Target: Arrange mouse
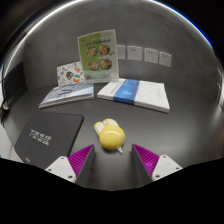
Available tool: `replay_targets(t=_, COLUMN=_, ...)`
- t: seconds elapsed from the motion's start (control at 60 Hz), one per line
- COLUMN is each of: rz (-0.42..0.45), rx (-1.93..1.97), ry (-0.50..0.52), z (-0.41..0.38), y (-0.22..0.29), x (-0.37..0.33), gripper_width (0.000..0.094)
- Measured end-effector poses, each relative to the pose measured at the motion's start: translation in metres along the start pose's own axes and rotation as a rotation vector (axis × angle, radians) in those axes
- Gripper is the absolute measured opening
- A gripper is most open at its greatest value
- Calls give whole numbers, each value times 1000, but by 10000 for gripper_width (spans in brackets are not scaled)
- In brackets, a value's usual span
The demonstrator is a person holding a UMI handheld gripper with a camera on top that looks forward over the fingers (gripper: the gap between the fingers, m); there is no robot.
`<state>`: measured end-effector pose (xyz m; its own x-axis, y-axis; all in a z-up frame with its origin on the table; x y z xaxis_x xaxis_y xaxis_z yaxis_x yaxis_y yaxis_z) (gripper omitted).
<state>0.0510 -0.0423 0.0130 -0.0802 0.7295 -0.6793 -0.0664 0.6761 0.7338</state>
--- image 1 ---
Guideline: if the white book with blue band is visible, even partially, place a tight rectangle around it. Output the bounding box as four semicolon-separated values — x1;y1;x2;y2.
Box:
96;78;171;114

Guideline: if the row of white wall sockets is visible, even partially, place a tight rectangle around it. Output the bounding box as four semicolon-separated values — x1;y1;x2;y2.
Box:
116;44;173;68

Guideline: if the green menu sign stand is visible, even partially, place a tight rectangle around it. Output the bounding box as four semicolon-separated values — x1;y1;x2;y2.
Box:
76;29;120;84

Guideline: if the small colourful printed card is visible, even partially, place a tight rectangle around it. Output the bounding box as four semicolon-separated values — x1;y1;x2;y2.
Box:
56;61;86;88

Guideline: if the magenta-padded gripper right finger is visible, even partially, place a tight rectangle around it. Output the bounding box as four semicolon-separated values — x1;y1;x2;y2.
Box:
130;143;184;186

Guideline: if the black mouse pad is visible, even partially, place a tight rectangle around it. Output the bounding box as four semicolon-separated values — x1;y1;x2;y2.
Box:
13;110;85;170

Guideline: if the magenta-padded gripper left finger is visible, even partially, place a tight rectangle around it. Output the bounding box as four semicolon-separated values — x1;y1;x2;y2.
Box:
44;143;97;185

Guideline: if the yellow rabbit-shaped computer mouse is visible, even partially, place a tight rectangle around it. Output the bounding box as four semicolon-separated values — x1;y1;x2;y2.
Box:
93;118;127;154

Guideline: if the black flat panel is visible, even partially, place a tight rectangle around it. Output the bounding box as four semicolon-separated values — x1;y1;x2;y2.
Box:
2;56;28;114

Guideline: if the grey striped book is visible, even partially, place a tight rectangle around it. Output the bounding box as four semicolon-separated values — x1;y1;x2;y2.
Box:
38;82;95;110

